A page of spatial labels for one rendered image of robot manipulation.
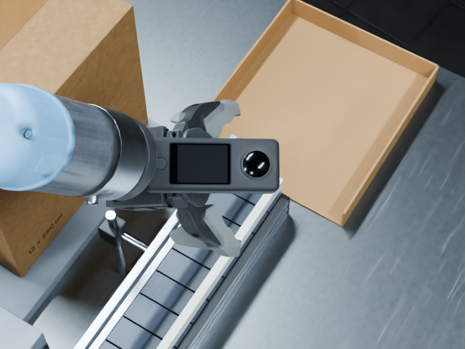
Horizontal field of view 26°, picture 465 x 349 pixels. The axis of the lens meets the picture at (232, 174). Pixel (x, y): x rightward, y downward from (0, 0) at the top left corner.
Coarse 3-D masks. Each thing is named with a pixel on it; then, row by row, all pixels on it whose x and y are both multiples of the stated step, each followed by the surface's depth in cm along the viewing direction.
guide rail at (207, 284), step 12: (276, 192) 137; (264, 204) 135; (252, 216) 134; (240, 228) 133; (252, 228) 134; (216, 264) 130; (228, 264) 132; (216, 276) 130; (204, 288) 129; (192, 300) 128; (204, 300) 130; (192, 312) 127; (180, 324) 126; (168, 336) 125; (180, 336) 127; (156, 348) 125; (168, 348) 125
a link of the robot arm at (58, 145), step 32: (0, 96) 71; (32, 96) 71; (0, 128) 71; (32, 128) 70; (64, 128) 73; (96, 128) 76; (0, 160) 70; (32, 160) 70; (64, 160) 73; (96, 160) 76; (64, 192) 77
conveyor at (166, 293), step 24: (240, 216) 138; (264, 216) 138; (168, 264) 134; (192, 264) 134; (144, 288) 133; (168, 288) 133; (192, 288) 133; (216, 288) 133; (144, 312) 131; (168, 312) 131; (120, 336) 129; (144, 336) 129
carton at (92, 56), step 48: (0, 0) 126; (48, 0) 126; (96, 0) 126; (0, 48) 123; (48, 48) 123; (96, 48) 123; (96, 96) 129; (144, 96) 143; (0, 192) 119; (0, 240) 128; (48, 240) 138
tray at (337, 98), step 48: (288, 0) 159; (288, 48) 158; (336, 48) 158; (384, 48) 156; (240, 96) 154; (288, 96) 154; (336, 96) 154; (384, 96) 154; (288, 144) 149; (336, 144) 149; (384, 144) 149; (288, 192) 145; (336, 192) 145
